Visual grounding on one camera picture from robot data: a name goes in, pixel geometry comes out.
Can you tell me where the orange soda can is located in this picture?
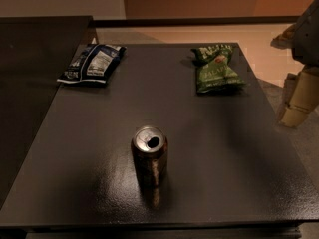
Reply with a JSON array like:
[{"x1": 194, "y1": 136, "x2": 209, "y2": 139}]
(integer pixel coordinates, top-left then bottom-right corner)
[{"x1": 131, "y1": 125, "x2": 169, "y2": 188}]

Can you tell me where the blue white chip bag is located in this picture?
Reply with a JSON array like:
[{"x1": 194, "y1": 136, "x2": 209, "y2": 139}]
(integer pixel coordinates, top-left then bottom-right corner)
[{"x1": 57, "y1": 44, "x2": 127, "y2": 85}]

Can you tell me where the green jalapeno chip bag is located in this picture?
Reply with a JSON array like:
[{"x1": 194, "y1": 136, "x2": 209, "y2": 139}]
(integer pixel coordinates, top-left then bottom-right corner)
[{"x1": 191, "y1": 44, "x2": 245, "y2": 95}]

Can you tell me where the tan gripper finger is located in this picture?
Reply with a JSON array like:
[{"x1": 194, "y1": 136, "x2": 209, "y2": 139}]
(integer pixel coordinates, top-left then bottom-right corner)
[
  {"x1": 278, "y1": 66, "x2": 319, "y2": 127},
  {"x1": 271, "y1": 24, "x2": 296, "y2": 49}
]

